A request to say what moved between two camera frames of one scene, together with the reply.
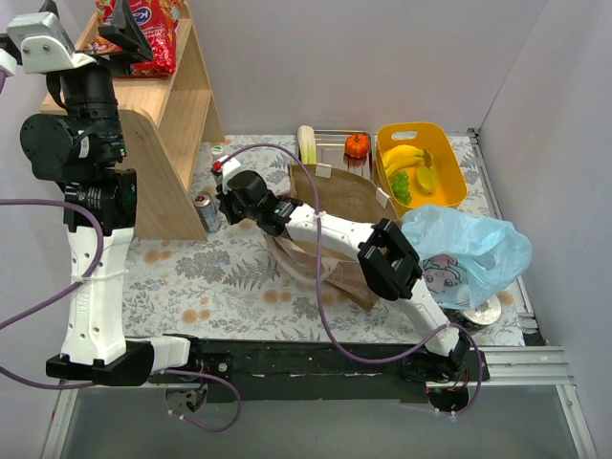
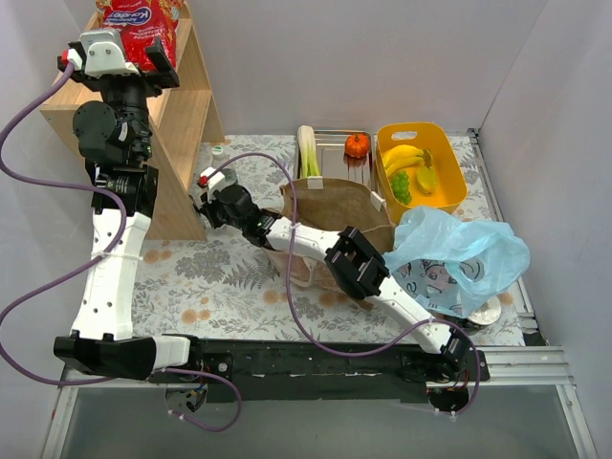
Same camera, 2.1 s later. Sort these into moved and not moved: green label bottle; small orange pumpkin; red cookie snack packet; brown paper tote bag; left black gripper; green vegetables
Moved: left black gripper; brown paper tote bag
Not moved: small orange pumpkin; green label bottle; red cookie snack packet; green vegetables
